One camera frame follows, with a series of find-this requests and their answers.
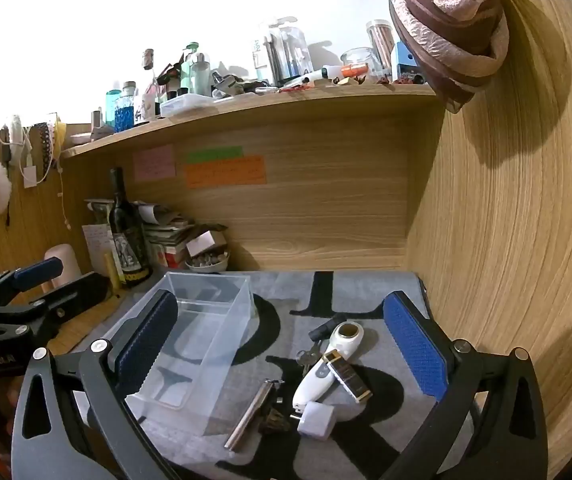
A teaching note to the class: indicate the white tube with orange label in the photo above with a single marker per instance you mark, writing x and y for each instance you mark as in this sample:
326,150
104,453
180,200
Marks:
350,69

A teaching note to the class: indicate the clear plastic container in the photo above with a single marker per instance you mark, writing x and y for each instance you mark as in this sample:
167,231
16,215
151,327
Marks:
211,325

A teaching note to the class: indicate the white bowl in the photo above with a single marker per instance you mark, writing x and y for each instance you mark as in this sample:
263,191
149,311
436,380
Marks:
206,265

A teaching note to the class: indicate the blue water bottle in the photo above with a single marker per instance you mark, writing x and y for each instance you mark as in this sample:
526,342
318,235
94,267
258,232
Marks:
126,112

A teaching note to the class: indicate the white note card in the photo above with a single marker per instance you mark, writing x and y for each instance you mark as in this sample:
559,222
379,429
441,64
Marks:
97,247

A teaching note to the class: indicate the teal bottle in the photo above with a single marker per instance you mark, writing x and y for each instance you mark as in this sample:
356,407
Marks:
112,110

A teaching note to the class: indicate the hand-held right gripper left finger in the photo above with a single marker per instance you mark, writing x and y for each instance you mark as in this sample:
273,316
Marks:
151,332

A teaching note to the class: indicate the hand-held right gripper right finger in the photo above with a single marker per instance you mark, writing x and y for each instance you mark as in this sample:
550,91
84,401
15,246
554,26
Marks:
415,347

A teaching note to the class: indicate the small brown pine cone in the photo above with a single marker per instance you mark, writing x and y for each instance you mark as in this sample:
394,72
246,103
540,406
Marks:
273,422

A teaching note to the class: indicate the green sticky note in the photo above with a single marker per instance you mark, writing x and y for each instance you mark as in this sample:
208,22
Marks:
213,154

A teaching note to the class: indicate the tall clear canister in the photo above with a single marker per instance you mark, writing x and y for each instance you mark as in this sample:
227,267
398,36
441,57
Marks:
380,42

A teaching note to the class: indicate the black and gold lighter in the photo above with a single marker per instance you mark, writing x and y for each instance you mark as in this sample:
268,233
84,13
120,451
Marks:
348,377

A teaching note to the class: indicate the patterned dark ribbon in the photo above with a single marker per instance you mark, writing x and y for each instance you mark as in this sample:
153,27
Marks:
43,140

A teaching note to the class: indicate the grey mat with black letters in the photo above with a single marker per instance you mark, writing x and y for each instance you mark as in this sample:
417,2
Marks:
291,290

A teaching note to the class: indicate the white handheld device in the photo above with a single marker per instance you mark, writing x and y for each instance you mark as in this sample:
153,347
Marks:
316,377

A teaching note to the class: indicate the pink cylinder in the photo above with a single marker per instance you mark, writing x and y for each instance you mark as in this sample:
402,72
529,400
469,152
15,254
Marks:
68,257

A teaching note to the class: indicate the frosted green bottle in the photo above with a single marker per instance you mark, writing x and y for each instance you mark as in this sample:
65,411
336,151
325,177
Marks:
199,77

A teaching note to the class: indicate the white hanging charger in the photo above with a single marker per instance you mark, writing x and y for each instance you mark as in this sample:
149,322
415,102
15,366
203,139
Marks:
28,176

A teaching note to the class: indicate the silver metal cylinder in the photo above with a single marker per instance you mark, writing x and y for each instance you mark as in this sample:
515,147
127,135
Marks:
248,412

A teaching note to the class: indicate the stack of books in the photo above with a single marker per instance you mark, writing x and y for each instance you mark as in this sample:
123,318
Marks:
166,235

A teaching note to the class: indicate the bunch of keys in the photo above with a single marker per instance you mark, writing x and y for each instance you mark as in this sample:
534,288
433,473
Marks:
306,358

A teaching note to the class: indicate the clear packaged stationery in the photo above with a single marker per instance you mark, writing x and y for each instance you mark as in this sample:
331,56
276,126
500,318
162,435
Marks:
286,52

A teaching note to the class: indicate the small white card box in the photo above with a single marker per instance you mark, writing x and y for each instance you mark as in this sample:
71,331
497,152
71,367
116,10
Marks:
201,242

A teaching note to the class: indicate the blue pencil sharpener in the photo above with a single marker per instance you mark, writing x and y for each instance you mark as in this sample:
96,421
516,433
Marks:
404,62

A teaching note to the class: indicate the dark wine bottle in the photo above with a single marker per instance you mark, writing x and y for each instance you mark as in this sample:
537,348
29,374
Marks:
128,240

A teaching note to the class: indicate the glass jar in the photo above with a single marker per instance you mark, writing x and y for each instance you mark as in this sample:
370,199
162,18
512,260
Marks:
360,57

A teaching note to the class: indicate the clear plastic box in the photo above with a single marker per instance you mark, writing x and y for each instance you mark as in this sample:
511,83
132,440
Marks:
186,106

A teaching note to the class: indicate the small black flashlight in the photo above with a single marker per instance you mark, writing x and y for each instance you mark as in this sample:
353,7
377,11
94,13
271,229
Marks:
323,330

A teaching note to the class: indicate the brown scarf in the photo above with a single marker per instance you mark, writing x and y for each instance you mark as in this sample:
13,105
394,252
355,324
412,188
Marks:
445,35

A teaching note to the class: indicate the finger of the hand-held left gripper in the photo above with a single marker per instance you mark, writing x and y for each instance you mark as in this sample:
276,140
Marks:
81,292
38,271

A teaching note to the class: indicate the white charger plug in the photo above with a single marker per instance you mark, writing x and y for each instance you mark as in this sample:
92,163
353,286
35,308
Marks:
318,422

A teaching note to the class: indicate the pink sticky note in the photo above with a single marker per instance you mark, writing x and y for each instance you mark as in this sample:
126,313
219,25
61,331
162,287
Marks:
153,162

